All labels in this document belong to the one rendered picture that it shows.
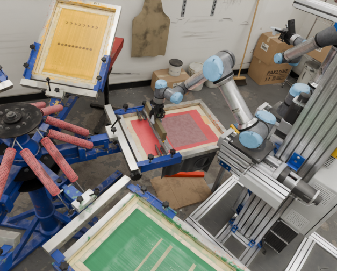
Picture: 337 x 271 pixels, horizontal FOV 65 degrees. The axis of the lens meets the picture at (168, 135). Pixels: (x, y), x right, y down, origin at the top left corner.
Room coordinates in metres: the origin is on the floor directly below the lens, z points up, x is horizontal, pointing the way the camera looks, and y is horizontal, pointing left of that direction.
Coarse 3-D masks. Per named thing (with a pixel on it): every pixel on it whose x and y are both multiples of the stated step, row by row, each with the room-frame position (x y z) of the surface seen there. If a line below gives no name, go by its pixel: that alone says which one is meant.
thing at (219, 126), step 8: (168, 104) 1.84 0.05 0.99; (176, 104) 1.86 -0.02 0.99; (184, 104) 1.88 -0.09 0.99; (192, 104) 1.92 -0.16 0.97; (200, 104) 1.93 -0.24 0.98; (136, 112) 1.65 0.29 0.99; (208, 112) 1.83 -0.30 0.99; (120, 120) 1.52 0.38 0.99; (216, 120) 1.74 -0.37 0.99; (224, 128) 1.66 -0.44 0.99; (128, 136) 1.37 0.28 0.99; (128, 144) 1.32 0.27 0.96; (216, 144) 1.45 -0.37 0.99; (136, 152) 1.23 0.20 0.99; (184, 152) 1.31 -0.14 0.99; (192, 152) 1.32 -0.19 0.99; (200, 152) 1.34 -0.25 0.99; (208, 152) 1.38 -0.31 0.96; (136, 160) 1.17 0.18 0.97
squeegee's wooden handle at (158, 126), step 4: (148, 104) 1.59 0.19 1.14; (148, 108) 1.55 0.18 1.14; (148, 112) 1.54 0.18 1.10; (156, 120) 1.42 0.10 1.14; (156, 124) 1.40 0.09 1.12; (160, 124) 1.39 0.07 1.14; (156, 128) 1.39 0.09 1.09; (160, 128) 1.35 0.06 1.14; (160, 132) 1.33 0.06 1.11; (164, 132) 1.31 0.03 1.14; (160, 136) 1.33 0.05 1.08; (164, 136) 1.31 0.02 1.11
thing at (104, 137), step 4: (92, 136) 1.25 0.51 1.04; (96, 136) 1.26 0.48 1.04; (100, 136) 1.27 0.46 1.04; (104, 136) 1.27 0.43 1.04; (92, 140) 1.21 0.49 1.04; (96, 140) 1.22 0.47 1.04; (100, 140) 1.23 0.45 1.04; (104, 140) 1.24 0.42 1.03; (108, 140) 1.26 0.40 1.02; (96, 144) 1.22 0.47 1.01; (100, 144) 1.23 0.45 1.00
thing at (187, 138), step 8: (192, 128) 1.63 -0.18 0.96; (200, 128) 1.65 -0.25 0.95; (208, 128) 1.66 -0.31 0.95; (152, 136) 1.45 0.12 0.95; (168, 136) 1.48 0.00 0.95; (176, 136) 1.50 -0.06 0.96; (184, 136) 1.51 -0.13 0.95; (192, 136) 1.53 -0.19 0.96; (200, 136) 1.55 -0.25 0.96; (208, 136) 1.57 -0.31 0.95; (216, 136) 1.58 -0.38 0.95; (144, 144) 1.35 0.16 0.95; (152, 144) 1.36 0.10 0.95; (176, 144) 1.41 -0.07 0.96; (184, 144) 1.43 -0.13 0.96; (192, 144) 1.44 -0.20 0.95; (200, 144) 1.46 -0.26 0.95; (152, 152) 1.29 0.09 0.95
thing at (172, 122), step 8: (184, 112) 1.81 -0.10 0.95; (192, 112) 1.83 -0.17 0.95; (136, 120) 1.59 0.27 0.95; (144, 120) 1.61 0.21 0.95; (168, 120) 1.67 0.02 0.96; (176, 120) 1.69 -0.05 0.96; (184, 120) 1.70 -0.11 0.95; (192, 120) 1.72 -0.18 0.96; (200, 120) 1.74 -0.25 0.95; (136, 128) 1.51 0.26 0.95; (144, 128) 1.52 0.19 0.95; (168, 128) 1.57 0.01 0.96; (176, 128) 1.59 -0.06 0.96; (184, 128) 1.61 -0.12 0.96; (144, 136) 1.43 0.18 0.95
